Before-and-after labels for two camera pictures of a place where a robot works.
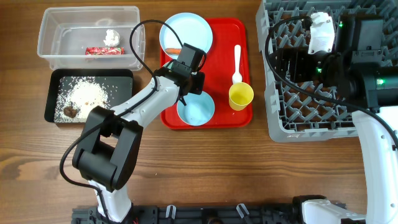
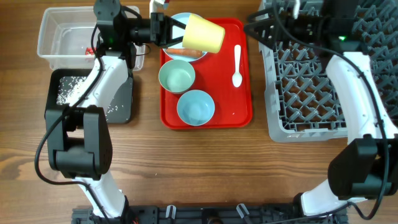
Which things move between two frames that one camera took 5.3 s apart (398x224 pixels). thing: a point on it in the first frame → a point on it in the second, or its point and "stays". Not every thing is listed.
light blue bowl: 199,110 stays
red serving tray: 227,62 stays
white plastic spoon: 237,77 stays
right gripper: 298,56 → 276,34
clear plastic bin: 96,38 stays
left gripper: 198,87 → 161,30
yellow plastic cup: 240,94 → 201,34
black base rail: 198,214 stays
